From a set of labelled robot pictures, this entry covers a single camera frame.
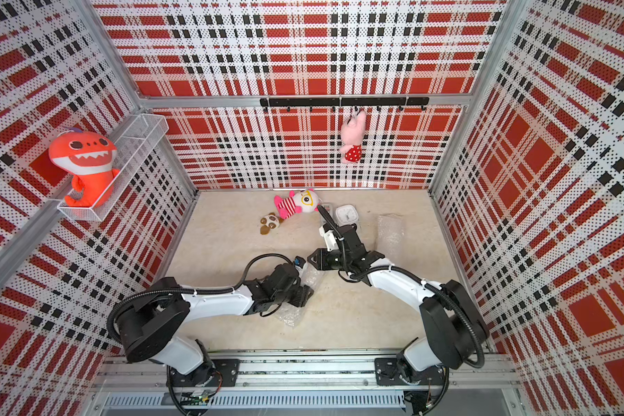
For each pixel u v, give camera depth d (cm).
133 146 88
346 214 108
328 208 109
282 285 69
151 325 44
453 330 42
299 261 80
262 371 75
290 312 80
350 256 66
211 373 72
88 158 62
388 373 73
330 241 77
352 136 93
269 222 106
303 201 108
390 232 97
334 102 89
